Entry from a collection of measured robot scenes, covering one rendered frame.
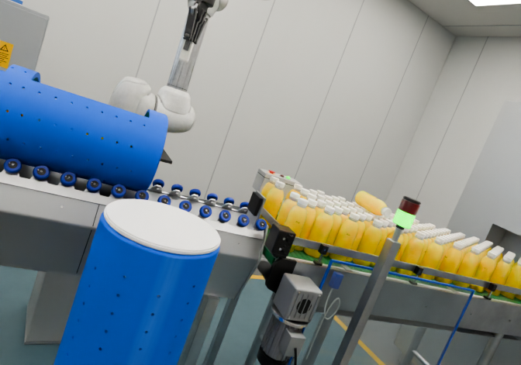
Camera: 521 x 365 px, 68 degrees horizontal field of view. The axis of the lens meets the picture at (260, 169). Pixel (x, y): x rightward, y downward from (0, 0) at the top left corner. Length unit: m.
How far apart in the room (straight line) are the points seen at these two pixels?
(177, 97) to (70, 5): 2.31
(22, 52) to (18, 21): 0.17
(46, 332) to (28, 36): 1.65
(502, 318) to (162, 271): 1.88
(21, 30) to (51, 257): 1.65
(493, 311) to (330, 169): 3.54
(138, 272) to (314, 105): 4.34
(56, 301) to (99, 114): 1.08
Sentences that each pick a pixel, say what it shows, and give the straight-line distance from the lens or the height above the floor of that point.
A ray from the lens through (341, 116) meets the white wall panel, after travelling 5.31.
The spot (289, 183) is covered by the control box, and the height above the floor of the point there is 1.09.
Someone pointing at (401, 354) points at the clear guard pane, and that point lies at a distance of 1.94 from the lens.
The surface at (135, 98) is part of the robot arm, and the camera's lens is 1.81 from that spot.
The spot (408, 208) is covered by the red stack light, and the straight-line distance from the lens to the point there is 1.40.
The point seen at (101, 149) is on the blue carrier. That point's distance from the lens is 1.24.
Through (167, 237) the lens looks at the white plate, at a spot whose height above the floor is 1.04.
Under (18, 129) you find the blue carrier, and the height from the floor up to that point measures 1.08.
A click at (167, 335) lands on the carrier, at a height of 0.83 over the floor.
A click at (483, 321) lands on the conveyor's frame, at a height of 0.78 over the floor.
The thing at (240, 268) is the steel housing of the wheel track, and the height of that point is 0.78.
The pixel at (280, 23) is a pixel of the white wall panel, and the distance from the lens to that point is 4.64.
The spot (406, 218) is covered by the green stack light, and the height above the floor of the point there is 1.19.
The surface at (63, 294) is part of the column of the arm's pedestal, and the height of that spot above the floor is 0.26.
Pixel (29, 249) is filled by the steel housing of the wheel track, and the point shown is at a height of 0.71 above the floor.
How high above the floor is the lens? 1.36
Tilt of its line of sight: 8 degrees down
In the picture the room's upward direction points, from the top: 21 degrees clockwise
